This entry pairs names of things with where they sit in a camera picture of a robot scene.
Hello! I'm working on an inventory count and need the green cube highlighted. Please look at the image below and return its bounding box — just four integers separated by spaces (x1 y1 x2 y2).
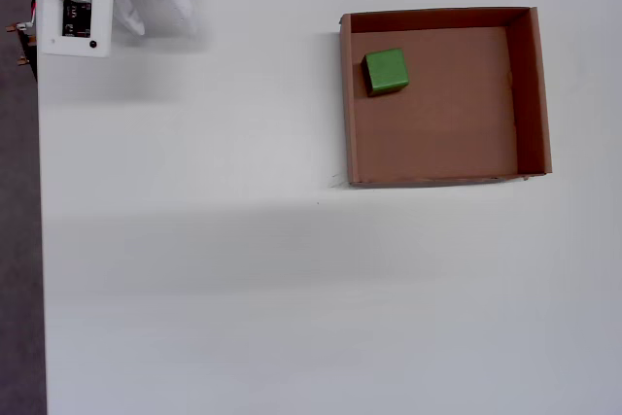
362 48 409 98

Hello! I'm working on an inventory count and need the brown cardboard box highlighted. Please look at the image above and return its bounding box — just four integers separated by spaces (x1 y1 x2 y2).
338 6 554 189

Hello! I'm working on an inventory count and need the dark controller circuit board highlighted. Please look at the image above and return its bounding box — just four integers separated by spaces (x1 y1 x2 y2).
5 20 39 84

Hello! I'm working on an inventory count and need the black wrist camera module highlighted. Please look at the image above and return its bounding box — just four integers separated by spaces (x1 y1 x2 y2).
61 0 93 40

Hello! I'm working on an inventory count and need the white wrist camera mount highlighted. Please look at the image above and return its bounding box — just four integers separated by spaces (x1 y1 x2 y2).
37 0 117 57

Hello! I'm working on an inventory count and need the red white black servo cable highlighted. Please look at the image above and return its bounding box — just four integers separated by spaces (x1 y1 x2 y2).
26 0 52 30

